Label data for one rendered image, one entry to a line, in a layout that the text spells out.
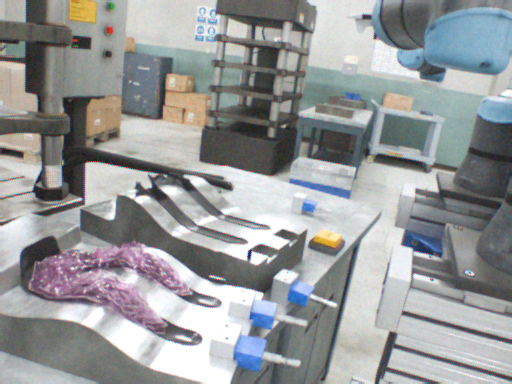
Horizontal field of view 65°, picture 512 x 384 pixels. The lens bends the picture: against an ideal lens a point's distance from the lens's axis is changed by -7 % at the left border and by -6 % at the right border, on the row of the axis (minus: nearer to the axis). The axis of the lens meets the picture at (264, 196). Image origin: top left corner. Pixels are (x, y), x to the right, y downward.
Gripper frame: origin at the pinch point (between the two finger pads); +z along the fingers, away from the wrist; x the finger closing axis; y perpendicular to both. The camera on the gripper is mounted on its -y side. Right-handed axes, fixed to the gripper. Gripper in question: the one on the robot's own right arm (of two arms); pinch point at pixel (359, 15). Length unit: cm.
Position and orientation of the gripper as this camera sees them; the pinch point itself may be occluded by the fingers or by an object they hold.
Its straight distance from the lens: 153.7
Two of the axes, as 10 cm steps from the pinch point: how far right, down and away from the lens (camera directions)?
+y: -0.4, 9.2, 3.9
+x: 7.2, -2.5, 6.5
